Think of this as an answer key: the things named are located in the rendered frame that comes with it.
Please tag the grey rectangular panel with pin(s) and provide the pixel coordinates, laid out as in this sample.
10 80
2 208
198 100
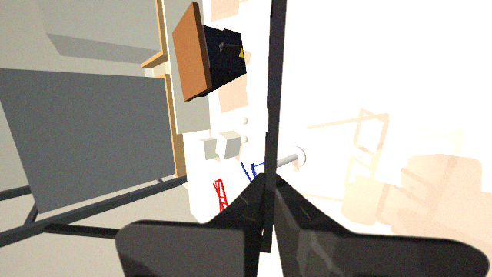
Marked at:
192 116

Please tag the blue rectangular glasses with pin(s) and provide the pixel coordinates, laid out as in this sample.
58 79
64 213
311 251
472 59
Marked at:
254 168

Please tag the grey cylinder on round pale base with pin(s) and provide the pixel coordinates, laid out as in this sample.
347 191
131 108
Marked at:
295 155

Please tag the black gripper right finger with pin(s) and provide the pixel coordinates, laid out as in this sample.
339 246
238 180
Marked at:
312 244

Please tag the red glasses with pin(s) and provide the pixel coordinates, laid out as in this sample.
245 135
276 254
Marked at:
221 193

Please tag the black glasses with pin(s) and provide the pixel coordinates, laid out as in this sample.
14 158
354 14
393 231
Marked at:
277 28

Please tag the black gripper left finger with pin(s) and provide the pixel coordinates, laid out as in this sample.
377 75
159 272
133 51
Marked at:
228 245

